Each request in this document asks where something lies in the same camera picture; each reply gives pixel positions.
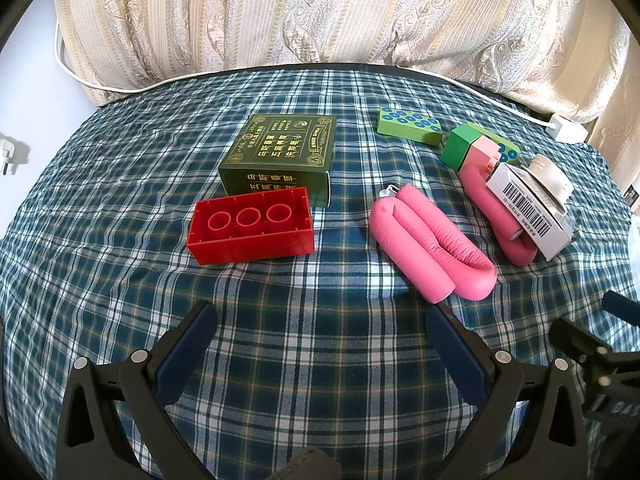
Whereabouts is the white barcode box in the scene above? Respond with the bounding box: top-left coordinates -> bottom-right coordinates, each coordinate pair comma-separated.
485,161 -> 574,262

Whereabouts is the white cup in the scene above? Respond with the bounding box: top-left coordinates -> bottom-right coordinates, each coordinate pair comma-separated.
520,154 -> 574,216

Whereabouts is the white power strip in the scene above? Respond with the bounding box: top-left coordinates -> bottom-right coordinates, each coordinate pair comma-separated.
547,114 -> 590,143

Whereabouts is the dark green cardboard box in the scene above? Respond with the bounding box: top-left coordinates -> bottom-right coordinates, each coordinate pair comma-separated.
218,114 -> 337,208

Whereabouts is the pink foam hair roller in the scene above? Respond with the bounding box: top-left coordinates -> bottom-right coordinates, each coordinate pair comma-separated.
459,162 -> 543,267
369,184 -> 497,304

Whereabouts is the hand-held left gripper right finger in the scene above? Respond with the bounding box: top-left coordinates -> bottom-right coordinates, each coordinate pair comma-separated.
425,304 -> 586,480

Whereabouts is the green square toy brick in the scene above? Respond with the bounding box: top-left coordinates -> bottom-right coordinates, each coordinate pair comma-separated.
440,122 -> 483,173

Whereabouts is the pink square toy brick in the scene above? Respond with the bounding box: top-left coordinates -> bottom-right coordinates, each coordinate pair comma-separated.
462,137 -> 503,176

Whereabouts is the white power strip cable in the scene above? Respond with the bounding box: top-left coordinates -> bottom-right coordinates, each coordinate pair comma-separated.
54,25 -> 556,128

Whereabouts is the green dotted toy brick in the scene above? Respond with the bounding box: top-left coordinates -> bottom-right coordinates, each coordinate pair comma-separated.
376,107 -> 444,148
477,129 -> 521,166

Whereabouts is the white wall plug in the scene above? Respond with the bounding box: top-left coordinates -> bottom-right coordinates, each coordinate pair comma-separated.
0,136 -> 26,176

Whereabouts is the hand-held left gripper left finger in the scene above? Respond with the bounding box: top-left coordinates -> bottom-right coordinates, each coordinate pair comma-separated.
57,300 -> 218,480

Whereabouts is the red toy brick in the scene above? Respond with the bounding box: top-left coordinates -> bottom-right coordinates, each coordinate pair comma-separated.
187,186 -> 316,266

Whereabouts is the cream patterned curtain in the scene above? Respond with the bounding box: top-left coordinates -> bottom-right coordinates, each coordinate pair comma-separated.
52,0 -> 636,136

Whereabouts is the blue plaid tablecloth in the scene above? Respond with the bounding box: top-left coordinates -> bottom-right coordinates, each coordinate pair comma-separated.
0,66 -> 640,480

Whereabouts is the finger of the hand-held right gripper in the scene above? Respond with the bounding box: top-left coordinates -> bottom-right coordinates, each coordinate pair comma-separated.
550,317 -> 618,386
601,290 -> 640,321

